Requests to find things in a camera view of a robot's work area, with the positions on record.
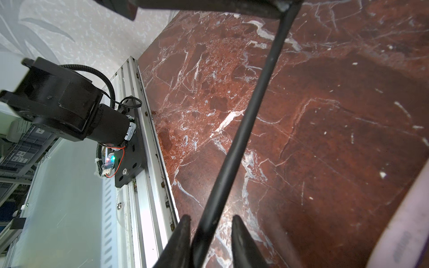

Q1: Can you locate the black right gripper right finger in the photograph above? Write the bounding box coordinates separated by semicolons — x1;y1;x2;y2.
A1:
231;215;268;268

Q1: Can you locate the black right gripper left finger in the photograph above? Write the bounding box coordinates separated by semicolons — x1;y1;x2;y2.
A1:
154;215;191;268

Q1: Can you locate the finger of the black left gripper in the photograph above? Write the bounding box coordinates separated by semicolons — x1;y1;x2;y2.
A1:
95;0;303;21

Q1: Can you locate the black toothbrush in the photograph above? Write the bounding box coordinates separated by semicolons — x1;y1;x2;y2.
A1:
190;1;303;268

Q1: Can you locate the pink toothbrush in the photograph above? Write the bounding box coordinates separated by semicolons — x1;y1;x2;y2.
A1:
366;164;429;268

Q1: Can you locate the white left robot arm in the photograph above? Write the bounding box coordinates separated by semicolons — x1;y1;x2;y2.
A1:
1;1;302;148

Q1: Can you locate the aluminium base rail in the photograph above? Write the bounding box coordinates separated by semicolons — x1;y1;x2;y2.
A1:
100;57;178;268

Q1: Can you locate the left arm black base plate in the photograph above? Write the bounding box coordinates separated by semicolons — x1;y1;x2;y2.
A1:
115;117;147;188

